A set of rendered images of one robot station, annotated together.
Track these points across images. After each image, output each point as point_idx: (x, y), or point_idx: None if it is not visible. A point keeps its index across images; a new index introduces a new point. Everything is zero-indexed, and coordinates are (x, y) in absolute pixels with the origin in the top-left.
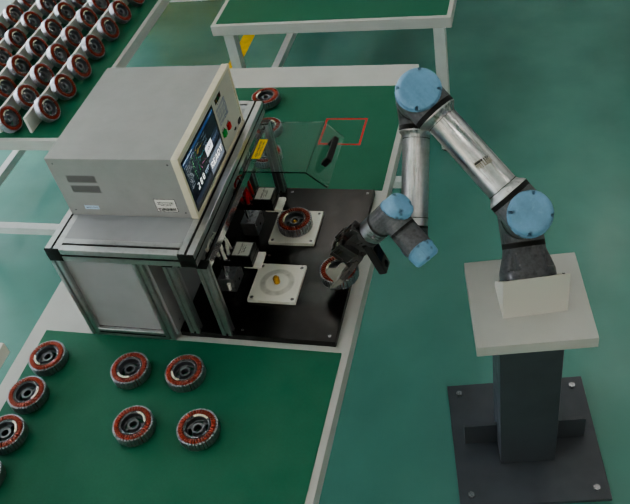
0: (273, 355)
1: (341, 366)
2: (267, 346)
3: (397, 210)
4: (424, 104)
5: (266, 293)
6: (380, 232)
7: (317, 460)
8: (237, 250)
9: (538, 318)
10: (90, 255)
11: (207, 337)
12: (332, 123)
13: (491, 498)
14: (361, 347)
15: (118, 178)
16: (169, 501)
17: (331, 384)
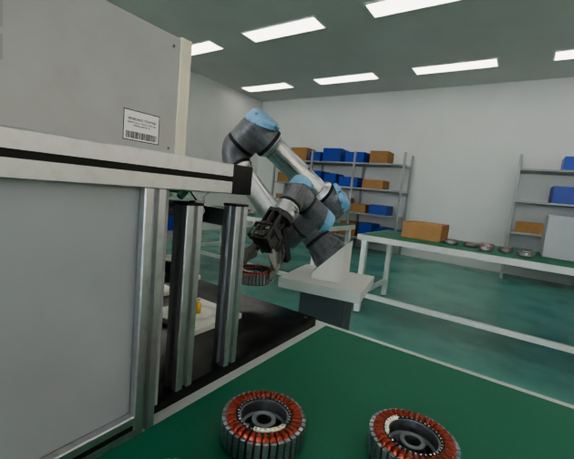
0: (293, 354)
1: (343, 330)
2: (273, 354)
3: (311, 180)
4: (277, 125)
5: (203, 320)
6: (301, 204)
7: (470, 373)
8: (169, 259)
9: (348, 279)
10: (35, 149)
11: (197, 391)
12: None
13: None
14: None
15: (68, 35)
16: None
17: (363, 339)
